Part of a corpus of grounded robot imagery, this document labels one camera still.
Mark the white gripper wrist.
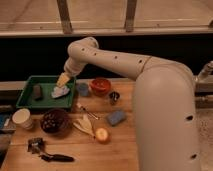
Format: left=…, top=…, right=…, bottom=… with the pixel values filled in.
left=56, top=58, right=85, bottom=87

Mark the dark eraser block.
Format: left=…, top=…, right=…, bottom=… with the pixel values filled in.
left=33, top=84, right=43, bottom=100

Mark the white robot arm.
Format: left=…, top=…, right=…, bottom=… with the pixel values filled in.
left=57, top=37, right=201, bottom=171

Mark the crumpled white cloth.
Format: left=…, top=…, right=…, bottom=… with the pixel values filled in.
left=51, top=85, right=70, bottom=99

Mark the blue cup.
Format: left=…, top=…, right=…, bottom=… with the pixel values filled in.
left=76, top=83, right=89, bottom=97

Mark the metal spoon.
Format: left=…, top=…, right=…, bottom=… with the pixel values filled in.
left=76, top=103, right=100, bottom=120

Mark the red bowl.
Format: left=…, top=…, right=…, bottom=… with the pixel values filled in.
left=89, top=78, right=111, bottom=97

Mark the green plastic tray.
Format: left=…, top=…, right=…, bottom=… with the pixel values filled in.
left=16, top=75, right=76, bottom=110

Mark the dark brown bowl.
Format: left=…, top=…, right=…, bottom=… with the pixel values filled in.
left=40, top=109, right=71, bottom=136

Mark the small metal cup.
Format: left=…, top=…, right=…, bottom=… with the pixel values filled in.
left=109, top=91, right=120, bottom=103

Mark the white paper cup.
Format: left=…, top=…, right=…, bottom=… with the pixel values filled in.
left=12, top=108, right=33, bottom=130

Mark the blue sponge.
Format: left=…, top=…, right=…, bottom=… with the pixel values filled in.
left=106, top=110, right=126, bottom=126

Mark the apple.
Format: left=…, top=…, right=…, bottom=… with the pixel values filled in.
left=95, top=128, right=110, bottom=143

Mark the blue object at edge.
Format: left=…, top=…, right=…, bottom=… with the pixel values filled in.
left=0, top=114, right=13, bottom=132

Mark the black handled tool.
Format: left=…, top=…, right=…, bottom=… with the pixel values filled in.
left=27, top=137, right=75, bottom=163

